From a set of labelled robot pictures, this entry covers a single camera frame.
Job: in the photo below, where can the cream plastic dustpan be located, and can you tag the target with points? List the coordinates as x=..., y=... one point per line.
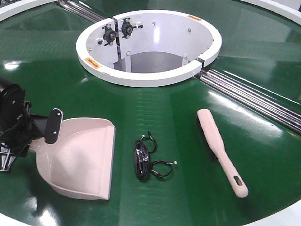
x=79, y=163

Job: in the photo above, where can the black bearing unit right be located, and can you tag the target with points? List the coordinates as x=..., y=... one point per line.
x=127, y=28

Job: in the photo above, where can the black bearing unit left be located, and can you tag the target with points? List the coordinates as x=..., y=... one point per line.
x=109, y=35

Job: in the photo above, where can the chrome roller strip right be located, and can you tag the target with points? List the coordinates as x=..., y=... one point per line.
x=252, y=98

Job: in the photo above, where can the cream hand brush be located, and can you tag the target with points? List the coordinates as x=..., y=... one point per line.
x=216, y=144

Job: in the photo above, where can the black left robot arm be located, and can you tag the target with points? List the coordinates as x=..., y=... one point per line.
x=12, y=97

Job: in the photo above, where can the chrome roller strip far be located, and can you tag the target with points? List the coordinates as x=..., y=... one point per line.
x=80, y=10

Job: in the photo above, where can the white outer conveyor rim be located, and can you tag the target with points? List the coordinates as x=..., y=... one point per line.
x=271, y=5

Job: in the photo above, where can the black bearing unit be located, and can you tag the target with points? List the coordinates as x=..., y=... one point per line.
x=109, y=35
x=127, y=28

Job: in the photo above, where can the chrome roller strip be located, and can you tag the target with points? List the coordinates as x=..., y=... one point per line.
x=80, y=10
x=252, y=98

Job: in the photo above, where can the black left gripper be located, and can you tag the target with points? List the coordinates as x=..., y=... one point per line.
x=15, y=139

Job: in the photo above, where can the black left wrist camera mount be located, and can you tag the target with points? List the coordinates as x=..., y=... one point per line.
x=53, y=126

